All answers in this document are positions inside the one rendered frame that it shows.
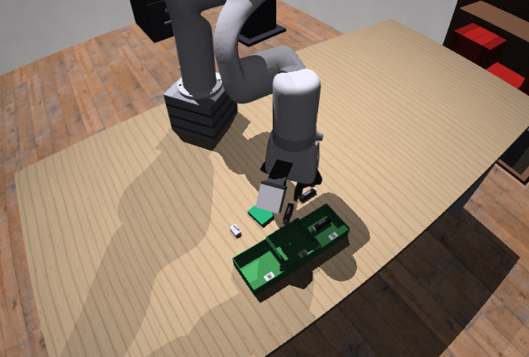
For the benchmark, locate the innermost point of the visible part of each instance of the black aa battery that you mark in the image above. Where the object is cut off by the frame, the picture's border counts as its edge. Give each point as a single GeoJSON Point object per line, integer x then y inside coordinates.
{"type": "Point", "coordinates": [288, 211]}
{"type": "Point", "coordinates": [307, 194]}
{"type": "Point", "coordinates": [321, 224]}

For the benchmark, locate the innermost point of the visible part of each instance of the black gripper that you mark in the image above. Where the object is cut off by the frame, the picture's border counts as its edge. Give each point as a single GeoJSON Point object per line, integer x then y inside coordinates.
{"type": "Point", "coordinates": [304, 170]}

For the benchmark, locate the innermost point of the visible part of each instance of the green bins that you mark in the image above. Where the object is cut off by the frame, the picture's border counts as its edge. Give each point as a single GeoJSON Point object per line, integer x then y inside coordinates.
{"type": "Point", "coordinates": [292, 247]}

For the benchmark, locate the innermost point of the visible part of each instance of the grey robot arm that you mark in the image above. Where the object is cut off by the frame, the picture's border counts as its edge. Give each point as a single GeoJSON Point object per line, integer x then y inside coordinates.
{"type": "Point", "coordinates": [278, 71]}

